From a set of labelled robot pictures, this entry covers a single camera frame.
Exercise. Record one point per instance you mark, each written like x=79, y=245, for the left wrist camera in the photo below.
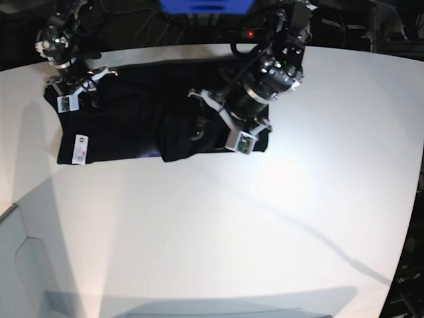
x=240, y=142

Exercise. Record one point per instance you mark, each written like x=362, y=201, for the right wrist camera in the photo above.
x=67, y=103

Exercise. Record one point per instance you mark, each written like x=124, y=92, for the white garment label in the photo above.
x=80, y=150

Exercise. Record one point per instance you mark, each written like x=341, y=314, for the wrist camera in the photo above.
x=240, y=142
x=67, y=103

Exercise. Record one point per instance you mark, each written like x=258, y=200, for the black power strip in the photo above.
x=248, y=34

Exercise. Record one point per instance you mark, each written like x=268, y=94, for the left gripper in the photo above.
x=240, y=108

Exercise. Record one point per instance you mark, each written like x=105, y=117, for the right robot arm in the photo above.
x=56, y=43

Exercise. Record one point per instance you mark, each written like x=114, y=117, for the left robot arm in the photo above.
x=259, y=77

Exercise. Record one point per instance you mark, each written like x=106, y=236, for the black T-shirt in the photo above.
x=145, y=112

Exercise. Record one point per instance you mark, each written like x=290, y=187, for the blue box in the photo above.
x=233, y=7

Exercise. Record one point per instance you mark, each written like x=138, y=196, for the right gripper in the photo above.
x=76, y=78

